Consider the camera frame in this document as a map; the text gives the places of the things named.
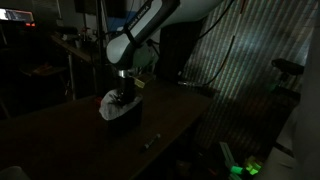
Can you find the black and white marker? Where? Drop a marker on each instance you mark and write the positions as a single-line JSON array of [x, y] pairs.
[[152, 141]]

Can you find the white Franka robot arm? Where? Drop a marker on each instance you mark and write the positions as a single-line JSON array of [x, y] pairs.
[[150, 26]]

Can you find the black box container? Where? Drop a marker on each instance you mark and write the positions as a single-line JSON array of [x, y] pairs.
[[128, 118]]

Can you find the glowing green objects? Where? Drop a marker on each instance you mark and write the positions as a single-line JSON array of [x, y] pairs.
[[248, 167]]

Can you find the background workbench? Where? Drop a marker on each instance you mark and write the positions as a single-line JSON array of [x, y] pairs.
[[71, 48]]

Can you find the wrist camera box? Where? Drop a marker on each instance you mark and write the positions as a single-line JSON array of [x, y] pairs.
[[141, 81]]

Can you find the lit computer monitor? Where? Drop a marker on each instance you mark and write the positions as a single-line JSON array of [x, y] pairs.
[[15, 16]]

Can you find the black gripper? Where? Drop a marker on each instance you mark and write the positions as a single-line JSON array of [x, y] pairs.
[[128, 86]]

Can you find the black camera on stand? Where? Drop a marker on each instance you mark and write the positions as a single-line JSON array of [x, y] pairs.
[[287, 66]]

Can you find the white towel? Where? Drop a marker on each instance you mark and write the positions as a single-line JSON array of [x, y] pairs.
[[113, 105]]

